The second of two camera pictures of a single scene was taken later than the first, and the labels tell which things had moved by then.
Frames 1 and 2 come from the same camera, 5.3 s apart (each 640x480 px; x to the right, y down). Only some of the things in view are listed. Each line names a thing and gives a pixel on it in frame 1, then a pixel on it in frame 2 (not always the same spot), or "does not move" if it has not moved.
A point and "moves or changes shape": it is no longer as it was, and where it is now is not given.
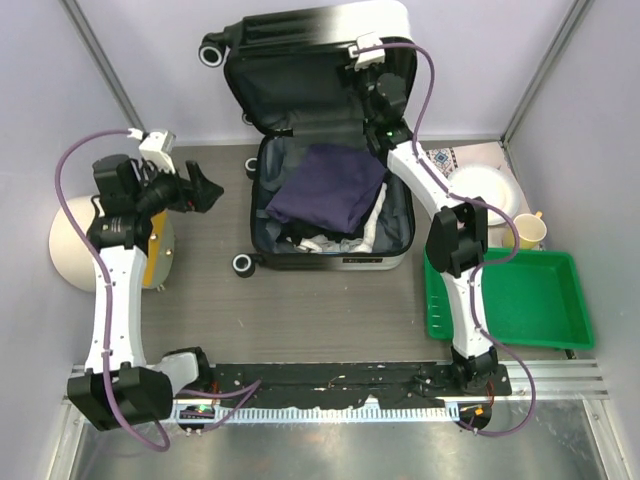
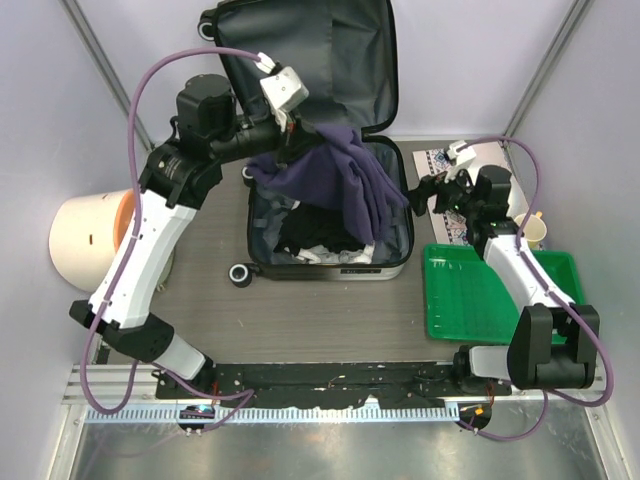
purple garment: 329,185 moves or changes shape
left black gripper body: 174,196 -> 286,139
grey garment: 321,244 -> 320,254
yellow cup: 531,227 does not move
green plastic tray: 532,301 does not move
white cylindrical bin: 72,259 does not move
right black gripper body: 365,79 -> 456,195
